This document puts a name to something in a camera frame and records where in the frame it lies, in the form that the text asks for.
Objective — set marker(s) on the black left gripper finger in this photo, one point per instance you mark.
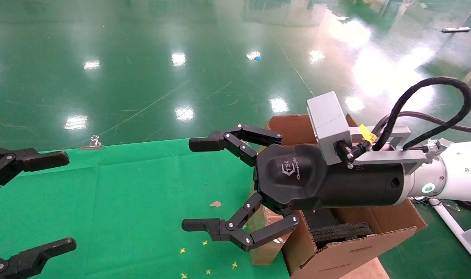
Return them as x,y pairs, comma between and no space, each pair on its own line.
33,159
30,259

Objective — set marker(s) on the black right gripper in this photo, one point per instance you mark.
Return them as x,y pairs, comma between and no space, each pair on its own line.
320,182

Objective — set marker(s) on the small cardboard box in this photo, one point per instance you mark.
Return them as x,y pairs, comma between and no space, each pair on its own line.
266,256

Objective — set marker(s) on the small cardboard scrap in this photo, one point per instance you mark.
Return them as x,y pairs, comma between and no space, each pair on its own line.
216,204

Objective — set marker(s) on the large open cardboard carton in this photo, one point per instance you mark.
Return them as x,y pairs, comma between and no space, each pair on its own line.
347,259

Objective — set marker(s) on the metal binder clip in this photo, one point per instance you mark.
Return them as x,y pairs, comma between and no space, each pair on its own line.
92,144

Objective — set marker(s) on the black foam liner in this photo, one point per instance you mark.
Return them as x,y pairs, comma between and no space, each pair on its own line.
320,219

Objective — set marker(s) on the green table cloth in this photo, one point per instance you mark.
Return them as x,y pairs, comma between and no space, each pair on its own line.
123,201

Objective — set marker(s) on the black foam strip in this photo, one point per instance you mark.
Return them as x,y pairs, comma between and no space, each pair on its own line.
340,232

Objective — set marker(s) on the white bar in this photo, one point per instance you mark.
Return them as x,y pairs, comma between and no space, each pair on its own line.
455,30

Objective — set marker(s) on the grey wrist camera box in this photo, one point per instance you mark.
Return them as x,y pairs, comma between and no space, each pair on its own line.
328,124

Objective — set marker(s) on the aluminium camera bracket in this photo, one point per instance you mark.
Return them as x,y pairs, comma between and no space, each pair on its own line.
390,157

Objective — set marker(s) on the white tube frame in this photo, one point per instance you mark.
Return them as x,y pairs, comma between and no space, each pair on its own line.
456,228

